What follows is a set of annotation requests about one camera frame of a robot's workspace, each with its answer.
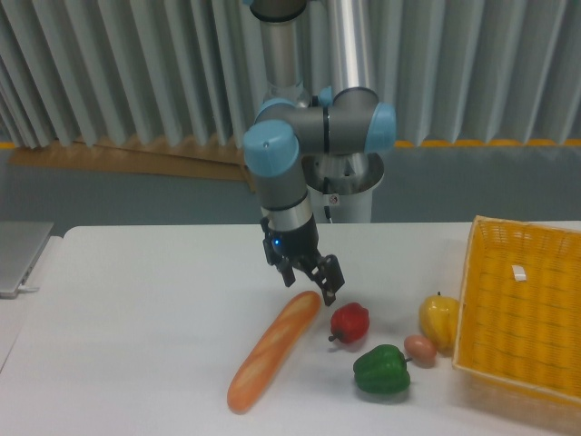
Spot yellow woven basket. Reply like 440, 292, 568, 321
452, 216, 580, 406

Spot red bell pepper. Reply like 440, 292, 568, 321
328, 302, 370, 344

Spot green bell pepper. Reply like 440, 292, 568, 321
352, 344, 411, 395

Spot brown cardboard sheet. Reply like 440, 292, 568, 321
9, 134, 255, 192

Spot long baguette bread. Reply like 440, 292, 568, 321
226, 291, 321, 414

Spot white tag in basket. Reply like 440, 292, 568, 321
512, 264, 527, 282

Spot yellow bell pepper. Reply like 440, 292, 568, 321
419, 293, 459, 354

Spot brown egg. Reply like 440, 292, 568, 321
404, 334, 438, 367

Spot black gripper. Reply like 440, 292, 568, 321
260, 216, 345, 305

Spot silver laptop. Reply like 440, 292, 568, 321
1, 221, 54, 299

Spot black cable on pedestal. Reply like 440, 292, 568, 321
321, 176, 334, 224

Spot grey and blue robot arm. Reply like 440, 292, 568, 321
243, 1, 396, 304

